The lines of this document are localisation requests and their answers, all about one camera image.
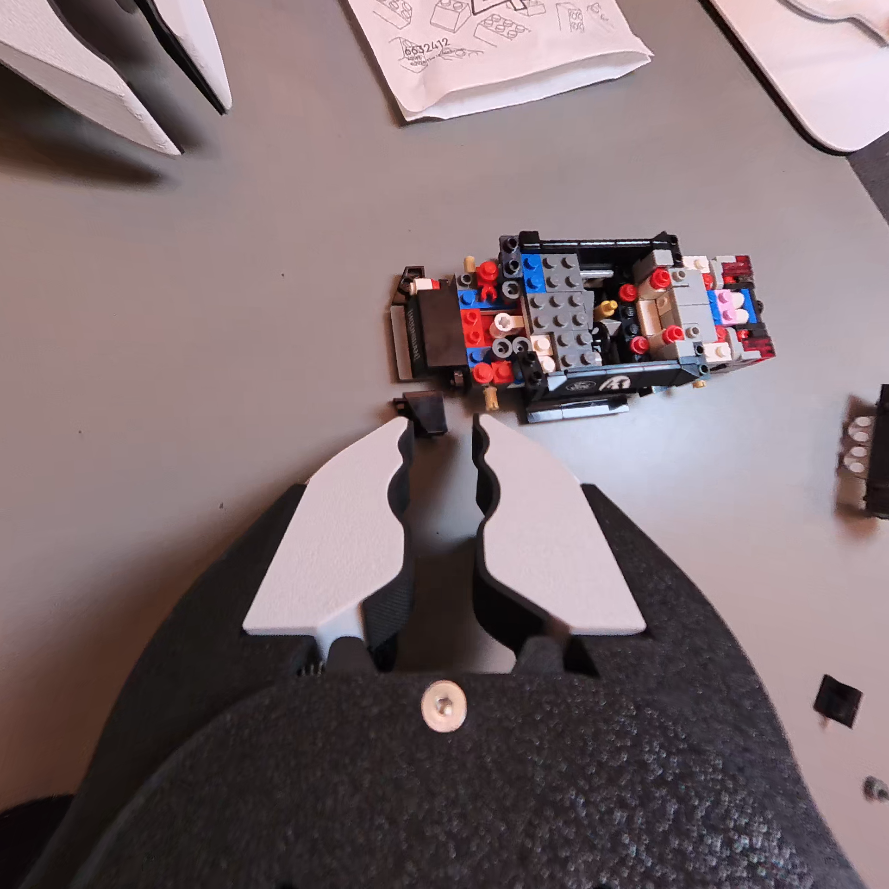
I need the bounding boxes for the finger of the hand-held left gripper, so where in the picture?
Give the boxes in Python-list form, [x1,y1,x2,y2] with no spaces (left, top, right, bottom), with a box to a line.
[0,0,183,157]
[135,0,232,115]

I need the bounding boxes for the white book stand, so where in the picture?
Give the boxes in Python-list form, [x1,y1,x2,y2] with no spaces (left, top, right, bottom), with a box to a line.
[708,0,889,155]

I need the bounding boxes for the black printed lego plate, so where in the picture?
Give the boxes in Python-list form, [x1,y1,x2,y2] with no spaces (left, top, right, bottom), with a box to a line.
[835,384,889,518]

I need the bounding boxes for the black lego car model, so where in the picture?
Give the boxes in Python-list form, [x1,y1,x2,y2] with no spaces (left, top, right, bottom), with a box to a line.
[389,231,777,425]

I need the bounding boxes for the white numbered paper bag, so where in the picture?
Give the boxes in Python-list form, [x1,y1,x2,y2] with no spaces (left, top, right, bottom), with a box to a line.
[347,0,654,126]

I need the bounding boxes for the small black lego piece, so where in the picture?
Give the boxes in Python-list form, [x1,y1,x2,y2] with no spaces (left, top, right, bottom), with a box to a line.
[813,674,864,729]

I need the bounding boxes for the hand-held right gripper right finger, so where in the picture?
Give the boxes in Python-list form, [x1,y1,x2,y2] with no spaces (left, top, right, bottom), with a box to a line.
[472,414,647,671]

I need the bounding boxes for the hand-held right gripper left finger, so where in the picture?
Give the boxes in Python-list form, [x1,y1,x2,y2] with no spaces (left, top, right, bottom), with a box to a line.
[243,417,416,650]

